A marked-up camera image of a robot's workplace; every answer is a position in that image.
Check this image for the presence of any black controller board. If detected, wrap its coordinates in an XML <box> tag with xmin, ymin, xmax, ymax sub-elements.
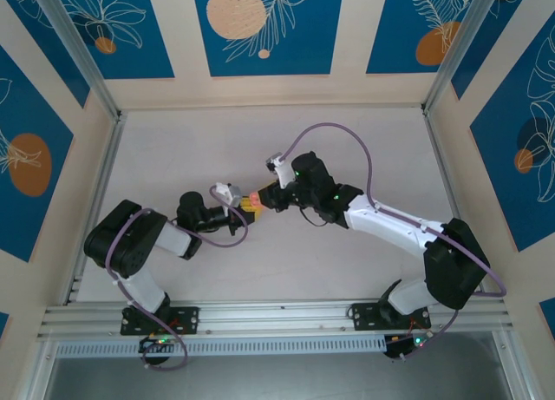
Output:
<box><xmin>384</xmin><ymin>331</ymin><xmax>434</xmax><ymax>360</ymax></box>
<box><xmin>138</xmin><ymin>334</ymin><xmax>174</xmax><ymax>354</ymax></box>

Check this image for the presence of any grey metal panel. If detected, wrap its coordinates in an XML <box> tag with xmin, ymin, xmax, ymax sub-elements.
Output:
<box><xmin>42</xmin><ymin>354</ymin><xmax>513</xmax><ymax>400</ymax></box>

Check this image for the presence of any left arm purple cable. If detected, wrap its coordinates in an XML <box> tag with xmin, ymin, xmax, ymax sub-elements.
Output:
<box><xmin>105</xmin><ymin>186</ymin><xmax>249</xmax><ymax>373</ymax></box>

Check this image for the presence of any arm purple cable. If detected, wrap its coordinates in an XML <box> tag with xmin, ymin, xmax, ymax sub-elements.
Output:
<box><xmin>105</xmin><ymin>186</ymin><xmax>249</xmax><ymax>373</ymax></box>
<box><xmin>279</xmin><ymin>121</ymin><xmax>507</xmax><ymax>362</ymax></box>

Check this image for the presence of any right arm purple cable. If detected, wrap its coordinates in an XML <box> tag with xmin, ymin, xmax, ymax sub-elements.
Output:
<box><xmin>279</xmin><ymin>121</ymin><xmax>507</xmax><ymax>362</ymax></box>

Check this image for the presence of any aluminium table edge rail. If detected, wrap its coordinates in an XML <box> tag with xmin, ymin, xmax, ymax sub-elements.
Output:
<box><xmin>62</xmin><ymin>111</ymin><xmax>127</xmax><ymax>305</ymax></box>
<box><xmin>422</xmin><ymin>107</ymin><xmax>482</xmax><ymax>266</ymax></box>

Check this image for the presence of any aluminium mounting rail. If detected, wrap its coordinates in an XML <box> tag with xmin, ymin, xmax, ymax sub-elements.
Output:
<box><xmin>36</xmin><ymin>298</ymin><xmax>515</xmax><ymax>341</ymax></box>

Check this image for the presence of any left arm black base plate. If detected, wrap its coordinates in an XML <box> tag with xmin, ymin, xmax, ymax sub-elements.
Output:
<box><xmin>120</xmin><ymin>306</ymin><xmax>200</xmax><ymax>336</ymax></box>

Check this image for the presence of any white slotted cable duct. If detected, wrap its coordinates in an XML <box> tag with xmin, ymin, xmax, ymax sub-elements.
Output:
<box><xmin>55</xmin><ymin>335</ymin><xmax>389</xmax><ymax>358</ymax></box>

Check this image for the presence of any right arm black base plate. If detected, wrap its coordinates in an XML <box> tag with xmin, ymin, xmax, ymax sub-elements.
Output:
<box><xmin>349</xmin><ymin>302</ymin><xmax>433</xmax><ymax>331</ymax></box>

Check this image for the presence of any aluminium frame post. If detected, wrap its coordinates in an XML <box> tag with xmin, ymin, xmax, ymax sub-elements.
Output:
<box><xmin>32</xmin><ymin>0</ymin><xmax>122</xmax><ymax>120</ymax></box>
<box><xmin>422</xmin><ymin>0</ymin><xmax>498</xmax><ymax>115</ymax></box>

